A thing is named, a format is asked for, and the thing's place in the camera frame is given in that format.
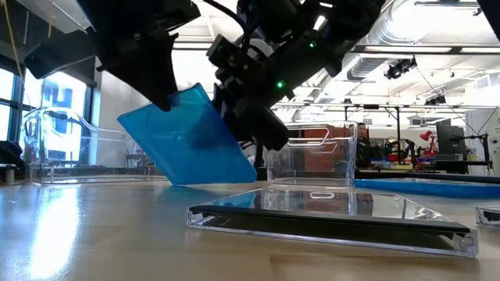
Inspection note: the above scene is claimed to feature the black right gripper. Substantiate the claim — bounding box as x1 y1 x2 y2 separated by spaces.
206 34 298 152

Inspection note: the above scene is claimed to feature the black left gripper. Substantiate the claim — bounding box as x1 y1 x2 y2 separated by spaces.
76 0 202 112

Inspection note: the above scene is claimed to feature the blue jewel case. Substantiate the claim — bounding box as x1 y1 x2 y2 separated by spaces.
116 82 258 187
354 177 500 199

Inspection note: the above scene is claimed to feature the black vertical pole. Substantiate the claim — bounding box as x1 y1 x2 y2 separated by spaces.
253 140 263 180

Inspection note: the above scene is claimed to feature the person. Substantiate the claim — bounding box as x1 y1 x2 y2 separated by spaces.
354 122 379 169

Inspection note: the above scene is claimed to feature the large window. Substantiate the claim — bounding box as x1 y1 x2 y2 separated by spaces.
0 68 88 165

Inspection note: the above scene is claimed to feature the white ceiling light strip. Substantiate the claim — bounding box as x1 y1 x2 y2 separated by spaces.
362 45 453 54
459 46 500 55

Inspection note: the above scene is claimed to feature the black computer monitor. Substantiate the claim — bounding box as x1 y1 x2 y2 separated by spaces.
436 123 466 162

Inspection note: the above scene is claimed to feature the black workbench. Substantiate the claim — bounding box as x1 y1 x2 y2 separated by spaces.
433 158 494 176

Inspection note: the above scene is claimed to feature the clear plastic handled bin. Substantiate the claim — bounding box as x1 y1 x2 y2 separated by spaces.
266 120 359 187
22 106 170 185

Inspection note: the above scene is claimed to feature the orange wall panel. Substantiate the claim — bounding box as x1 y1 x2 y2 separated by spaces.
304 125 355 173

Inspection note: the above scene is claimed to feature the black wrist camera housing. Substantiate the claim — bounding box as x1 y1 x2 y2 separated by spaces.
23 33 98 80

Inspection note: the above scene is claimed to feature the black metal workstation frame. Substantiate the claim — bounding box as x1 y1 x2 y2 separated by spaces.
343 103 402 167

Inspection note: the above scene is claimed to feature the thin yellow cable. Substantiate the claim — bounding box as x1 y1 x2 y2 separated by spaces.
2 0 23 78

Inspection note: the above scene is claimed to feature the black ceiling camera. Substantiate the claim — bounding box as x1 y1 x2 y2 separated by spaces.
384 57 418 80

